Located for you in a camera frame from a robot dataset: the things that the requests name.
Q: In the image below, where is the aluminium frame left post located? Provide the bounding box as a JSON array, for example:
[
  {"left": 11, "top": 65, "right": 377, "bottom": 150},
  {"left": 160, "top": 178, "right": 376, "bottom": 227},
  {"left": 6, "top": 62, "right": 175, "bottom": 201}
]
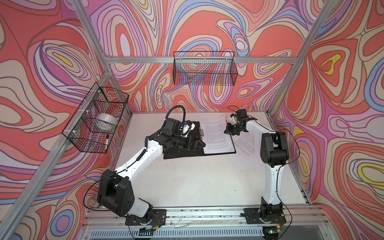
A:
[{"left": 70, "top": 0, "right": 133, "bottom": 115}]

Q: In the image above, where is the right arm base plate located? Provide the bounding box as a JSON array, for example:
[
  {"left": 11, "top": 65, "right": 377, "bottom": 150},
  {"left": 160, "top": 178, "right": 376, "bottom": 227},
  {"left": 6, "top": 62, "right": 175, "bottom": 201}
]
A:
[{"left": 240, "top": 208, "right": 287, "bottom": 225}]

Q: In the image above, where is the white tape roll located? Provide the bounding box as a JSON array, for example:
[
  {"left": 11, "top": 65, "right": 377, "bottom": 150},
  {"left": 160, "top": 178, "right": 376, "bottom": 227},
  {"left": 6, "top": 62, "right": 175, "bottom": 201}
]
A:
[{"left": 94, "top": 113, "right": 118, "bottom": 133}]

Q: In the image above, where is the black wire basket left wall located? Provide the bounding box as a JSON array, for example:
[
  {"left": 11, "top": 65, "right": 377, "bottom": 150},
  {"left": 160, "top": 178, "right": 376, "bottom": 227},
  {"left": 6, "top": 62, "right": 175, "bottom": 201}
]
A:
[{"left": 62, "top": 83, "right": 129, "bottom": 154}]

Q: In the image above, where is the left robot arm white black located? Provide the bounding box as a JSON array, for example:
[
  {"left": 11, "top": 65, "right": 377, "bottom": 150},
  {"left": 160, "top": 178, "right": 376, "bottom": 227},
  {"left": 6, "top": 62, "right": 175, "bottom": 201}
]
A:
[{"left": 97, "top": 133, "right": 206, "bottom": 222}]

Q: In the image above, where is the aluminium frame post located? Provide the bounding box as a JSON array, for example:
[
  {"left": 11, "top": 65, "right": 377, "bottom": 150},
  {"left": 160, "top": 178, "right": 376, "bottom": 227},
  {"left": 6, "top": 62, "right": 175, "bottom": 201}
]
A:
[
  {"left": 266, "top": 0, "right": 338, "bottom": 117},
  {"left": 70, "top": 0, "right": 133, "bottom": 115}
]

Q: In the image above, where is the white vented panel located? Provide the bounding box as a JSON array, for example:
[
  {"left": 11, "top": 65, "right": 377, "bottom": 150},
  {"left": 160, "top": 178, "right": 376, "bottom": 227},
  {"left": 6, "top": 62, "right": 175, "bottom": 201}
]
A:
[{"left": 84, "top": 227, "right": 265, "bottom": 240}]

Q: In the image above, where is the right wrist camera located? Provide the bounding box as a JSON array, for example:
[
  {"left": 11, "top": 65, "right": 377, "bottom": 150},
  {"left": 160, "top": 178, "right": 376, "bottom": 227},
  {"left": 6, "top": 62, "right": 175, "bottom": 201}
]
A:
[{"left": 229, "top": 114, "right": 238, "bottom": 125}]

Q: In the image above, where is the orange black folder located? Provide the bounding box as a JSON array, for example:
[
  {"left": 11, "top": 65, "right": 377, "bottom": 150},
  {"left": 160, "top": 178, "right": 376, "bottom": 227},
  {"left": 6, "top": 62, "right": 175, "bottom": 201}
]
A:
[{"left": 164, "top": 121, "right": 236, "bottom": 160}]

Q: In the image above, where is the black wire basket wall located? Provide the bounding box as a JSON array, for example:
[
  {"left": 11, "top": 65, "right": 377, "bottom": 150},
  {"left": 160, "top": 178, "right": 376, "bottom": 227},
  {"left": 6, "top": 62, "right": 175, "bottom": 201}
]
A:
[
  {"left": 62, "top": 83, "right": 129, "bottom": 154},
  {"left": 173, "top": 50, "right": 238, "bottom": 86}
]

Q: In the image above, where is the aluminium front rail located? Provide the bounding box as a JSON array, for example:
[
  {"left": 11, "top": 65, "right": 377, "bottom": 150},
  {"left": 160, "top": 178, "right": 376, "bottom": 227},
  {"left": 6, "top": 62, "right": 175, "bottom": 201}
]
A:
[{"left": 83, "top": 205, "right": 331, "bottom": 228}]

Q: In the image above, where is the marker pen in basket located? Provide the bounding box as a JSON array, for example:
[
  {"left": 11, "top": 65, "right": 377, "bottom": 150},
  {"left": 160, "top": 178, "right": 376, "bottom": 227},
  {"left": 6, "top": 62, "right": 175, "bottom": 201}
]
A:
[{"left": 105, "top": 134, "right": 110, "bottom": 149}]

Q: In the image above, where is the black wire basket back wall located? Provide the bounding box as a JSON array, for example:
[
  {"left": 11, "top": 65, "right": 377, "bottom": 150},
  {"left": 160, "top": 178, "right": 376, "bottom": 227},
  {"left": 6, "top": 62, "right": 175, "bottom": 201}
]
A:
[{"left": 173, "top": 50, "right": 238, "bottom": 86}]

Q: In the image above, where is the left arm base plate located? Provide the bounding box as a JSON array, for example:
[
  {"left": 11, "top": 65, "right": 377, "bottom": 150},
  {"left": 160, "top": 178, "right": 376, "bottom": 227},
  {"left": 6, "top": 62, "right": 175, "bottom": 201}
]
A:
[{"left": 125, "top": 209, "right": 167, "bottom": 227}]

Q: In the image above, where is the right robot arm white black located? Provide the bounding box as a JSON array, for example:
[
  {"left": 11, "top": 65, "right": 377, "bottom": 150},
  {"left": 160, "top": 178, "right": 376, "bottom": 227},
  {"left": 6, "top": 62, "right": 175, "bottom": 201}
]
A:
[{"left": 224, "top": 109, "right": 290, "bottom": 224}]

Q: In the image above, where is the printed paper sheet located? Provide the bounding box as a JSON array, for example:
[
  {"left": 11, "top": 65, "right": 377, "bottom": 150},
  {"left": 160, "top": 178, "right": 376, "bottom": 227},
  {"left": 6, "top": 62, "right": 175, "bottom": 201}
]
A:
[
  {"left": 230, "top": 133, "right": 266, "bottom": 172},
  {"left": 200, "top": 116, "right": 236, "bottom": 155}
]

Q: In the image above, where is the aluminium frame back bar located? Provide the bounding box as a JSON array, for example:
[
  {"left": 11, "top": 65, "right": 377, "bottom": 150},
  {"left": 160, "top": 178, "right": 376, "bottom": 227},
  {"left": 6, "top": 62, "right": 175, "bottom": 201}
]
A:
[{"left": 105, "top": 56, "right": 299, "bottom": 64}]

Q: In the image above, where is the aluminium frame right post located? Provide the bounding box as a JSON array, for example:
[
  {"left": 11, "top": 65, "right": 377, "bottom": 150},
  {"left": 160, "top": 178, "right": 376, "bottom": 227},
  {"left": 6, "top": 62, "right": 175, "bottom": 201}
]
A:
[{"left": 266, "top": 0, "right": 338, "bottom": 117}]

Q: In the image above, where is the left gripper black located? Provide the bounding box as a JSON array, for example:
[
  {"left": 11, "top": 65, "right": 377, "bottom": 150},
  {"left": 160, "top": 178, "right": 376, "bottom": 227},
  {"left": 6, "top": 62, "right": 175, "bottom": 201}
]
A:
[{"left": 170, "top": 135, "right": 205, "bottom": 151}]

